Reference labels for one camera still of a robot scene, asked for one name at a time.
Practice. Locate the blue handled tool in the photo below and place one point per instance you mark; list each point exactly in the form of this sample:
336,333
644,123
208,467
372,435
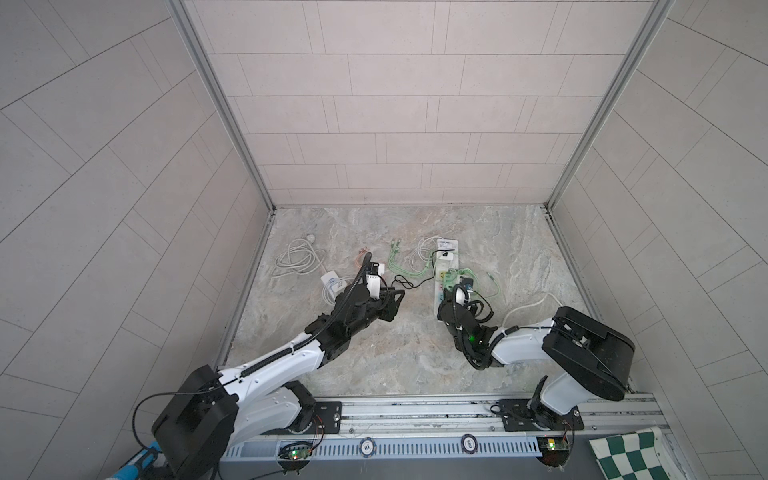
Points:
140,466

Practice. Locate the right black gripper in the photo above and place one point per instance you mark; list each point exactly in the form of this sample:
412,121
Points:
447,301

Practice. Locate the long multicolour power strip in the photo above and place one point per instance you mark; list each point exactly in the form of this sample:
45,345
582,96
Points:
444,260

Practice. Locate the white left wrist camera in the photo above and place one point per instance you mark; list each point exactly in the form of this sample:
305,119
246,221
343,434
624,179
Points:
374,279

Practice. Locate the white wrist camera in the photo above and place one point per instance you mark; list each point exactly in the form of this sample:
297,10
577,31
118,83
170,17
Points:
374,279
460,295

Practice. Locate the green white checkerboard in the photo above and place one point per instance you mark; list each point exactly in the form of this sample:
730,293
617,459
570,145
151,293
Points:
637,455

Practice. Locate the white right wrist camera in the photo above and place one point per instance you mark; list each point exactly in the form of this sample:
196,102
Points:
460,295

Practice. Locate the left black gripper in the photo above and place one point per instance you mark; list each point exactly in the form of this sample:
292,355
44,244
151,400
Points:
384,304

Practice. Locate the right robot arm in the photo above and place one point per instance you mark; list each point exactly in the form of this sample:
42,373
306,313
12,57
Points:
595,360

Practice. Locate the pink charger with cable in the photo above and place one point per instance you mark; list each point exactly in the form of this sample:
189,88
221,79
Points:
364,257

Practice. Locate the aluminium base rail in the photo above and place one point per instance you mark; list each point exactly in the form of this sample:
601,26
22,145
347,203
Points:
426,428

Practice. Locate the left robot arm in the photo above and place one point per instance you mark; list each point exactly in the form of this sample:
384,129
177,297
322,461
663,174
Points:
214,410

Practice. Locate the green charger with cable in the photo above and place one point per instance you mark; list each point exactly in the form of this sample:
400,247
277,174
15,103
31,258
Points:
486,283

